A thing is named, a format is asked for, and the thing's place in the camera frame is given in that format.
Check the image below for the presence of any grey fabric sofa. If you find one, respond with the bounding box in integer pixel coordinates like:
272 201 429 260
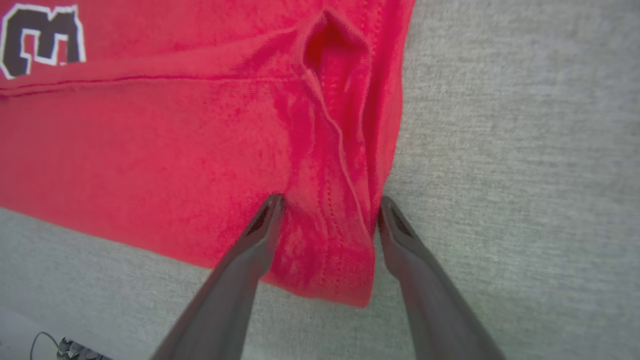
0 0 640 360

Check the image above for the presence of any red basketball jersey number 23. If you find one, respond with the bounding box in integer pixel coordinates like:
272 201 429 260
0 0 416 309

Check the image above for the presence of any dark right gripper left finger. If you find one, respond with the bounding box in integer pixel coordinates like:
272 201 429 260
150 193 287 360

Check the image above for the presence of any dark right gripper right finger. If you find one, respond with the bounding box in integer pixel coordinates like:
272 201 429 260
376 195 507 360

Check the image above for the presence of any dark plug with thin cable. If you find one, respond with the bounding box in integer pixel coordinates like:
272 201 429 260
29 331 112 360

